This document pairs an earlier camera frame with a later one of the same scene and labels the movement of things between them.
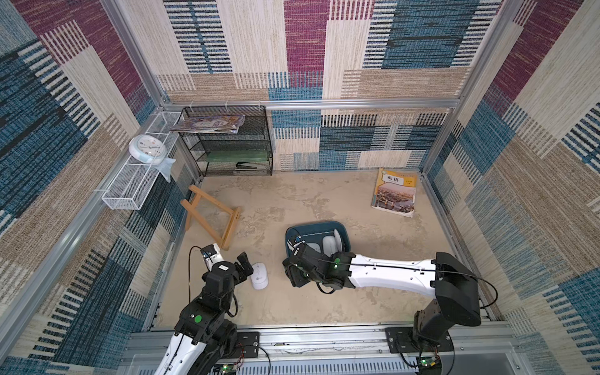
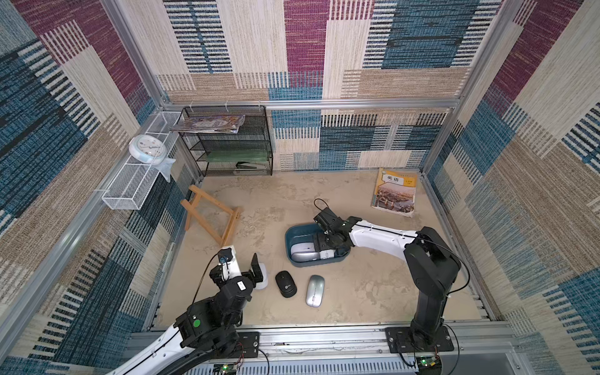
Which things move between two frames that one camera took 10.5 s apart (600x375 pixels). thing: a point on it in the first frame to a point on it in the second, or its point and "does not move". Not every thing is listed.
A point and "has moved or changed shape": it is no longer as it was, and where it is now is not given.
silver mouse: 338,240 has moved or changed shape
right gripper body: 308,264 to 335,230
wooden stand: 191,211 does not move
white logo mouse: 259,280 does not move
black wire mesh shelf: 247,153 does not move
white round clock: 148,148 does not move
